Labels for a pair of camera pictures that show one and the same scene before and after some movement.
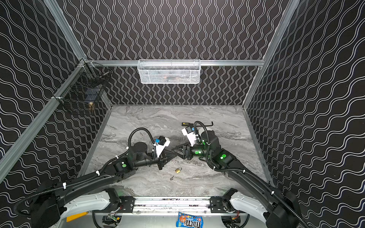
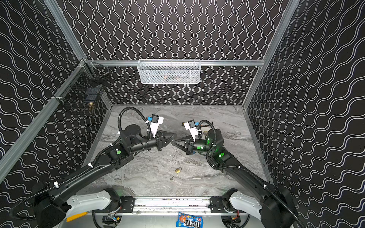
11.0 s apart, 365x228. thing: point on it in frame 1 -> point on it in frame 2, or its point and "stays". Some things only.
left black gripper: x=159 y=161 -> x=158 y=142
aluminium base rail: x=171 y=204 stays
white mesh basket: x=168 y=71 stays
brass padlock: x=177 y=170 stays
